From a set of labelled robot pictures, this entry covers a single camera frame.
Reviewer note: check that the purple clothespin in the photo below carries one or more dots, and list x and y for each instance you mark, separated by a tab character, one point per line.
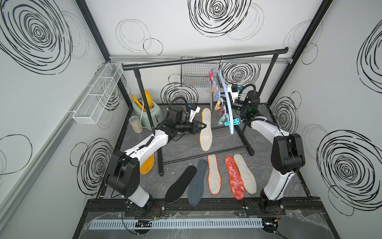
222	110

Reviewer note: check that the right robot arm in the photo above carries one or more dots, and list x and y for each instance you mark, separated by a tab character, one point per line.
287	156

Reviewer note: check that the yellow clothespin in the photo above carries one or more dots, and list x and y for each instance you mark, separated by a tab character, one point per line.
218	105

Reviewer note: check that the teal clothespin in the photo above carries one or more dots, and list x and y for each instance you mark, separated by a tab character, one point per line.
233	122

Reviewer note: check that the light blue clip hanger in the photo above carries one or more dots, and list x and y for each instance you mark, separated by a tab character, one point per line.
226	95

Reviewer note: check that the black garment rack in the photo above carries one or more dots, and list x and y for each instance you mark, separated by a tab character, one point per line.
136	69

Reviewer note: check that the white orange-edged insole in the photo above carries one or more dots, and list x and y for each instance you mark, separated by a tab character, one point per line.
214	178

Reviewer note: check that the blue clothespin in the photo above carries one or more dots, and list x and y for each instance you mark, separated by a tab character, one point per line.
217	96

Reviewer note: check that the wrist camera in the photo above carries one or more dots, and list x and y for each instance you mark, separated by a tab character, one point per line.
194	110
233	90

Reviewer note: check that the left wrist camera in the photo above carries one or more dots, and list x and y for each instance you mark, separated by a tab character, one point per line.
194	110

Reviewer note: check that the black wire basket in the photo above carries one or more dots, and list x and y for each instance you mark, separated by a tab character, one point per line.
197	74

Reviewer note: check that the yellow insole in toaster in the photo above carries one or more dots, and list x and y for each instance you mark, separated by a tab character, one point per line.
149	99

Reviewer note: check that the dark grey felt insole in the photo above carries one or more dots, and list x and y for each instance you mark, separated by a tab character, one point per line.
196	187

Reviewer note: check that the orange-yellow insole in toaster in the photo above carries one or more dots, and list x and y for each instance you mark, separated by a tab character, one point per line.
138	103

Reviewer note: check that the clear plastic cup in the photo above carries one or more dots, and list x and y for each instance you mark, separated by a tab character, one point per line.
136	124

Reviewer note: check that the white slotted cable duct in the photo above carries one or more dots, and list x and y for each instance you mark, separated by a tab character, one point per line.
230	223

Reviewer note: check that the white mesh wall shelf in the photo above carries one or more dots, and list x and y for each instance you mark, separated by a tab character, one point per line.
103	85

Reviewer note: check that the yellow felt insole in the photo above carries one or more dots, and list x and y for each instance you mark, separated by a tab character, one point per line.
147	165

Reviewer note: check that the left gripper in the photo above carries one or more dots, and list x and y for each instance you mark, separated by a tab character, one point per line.
193	127

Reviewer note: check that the black foam insole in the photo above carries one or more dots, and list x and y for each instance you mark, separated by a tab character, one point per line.
177	189

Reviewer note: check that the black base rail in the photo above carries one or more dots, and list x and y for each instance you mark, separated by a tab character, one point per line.
248	206

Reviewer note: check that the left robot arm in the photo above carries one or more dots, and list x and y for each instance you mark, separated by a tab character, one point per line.
123	171

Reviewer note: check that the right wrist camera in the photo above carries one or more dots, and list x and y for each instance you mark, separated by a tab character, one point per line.
233	90

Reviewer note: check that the red orange-edged insole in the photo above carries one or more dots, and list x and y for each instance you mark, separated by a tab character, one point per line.
235	180

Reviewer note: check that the mint clothespin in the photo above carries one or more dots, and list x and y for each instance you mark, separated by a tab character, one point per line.
223	119

